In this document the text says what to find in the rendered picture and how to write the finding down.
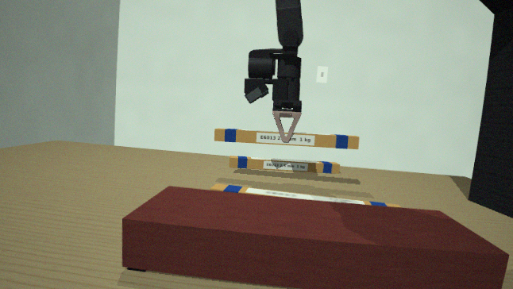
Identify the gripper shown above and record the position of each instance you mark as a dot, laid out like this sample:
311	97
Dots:
287	112

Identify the tan cardboard pack with blue bands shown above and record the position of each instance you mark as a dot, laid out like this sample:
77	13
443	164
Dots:
255	191

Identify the tan pack of welding electrodes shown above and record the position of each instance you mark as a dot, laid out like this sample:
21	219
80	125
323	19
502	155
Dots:
297	139
283	164

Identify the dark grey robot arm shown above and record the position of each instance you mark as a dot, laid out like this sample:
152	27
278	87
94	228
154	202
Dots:
261	63

